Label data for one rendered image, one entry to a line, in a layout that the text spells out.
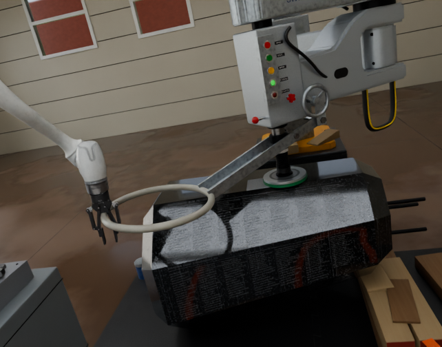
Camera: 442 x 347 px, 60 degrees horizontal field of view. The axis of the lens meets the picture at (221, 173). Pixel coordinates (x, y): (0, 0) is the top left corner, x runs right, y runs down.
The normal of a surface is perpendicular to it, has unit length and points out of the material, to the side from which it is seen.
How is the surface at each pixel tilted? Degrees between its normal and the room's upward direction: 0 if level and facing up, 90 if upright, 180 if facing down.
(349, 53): 90
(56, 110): 90
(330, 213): 45
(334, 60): 90
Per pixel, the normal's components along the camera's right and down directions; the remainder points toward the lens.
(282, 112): 0.43, 0.21
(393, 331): -0.19, -0.93
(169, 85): -0.14, 0.35
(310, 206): -0.18, -0.42
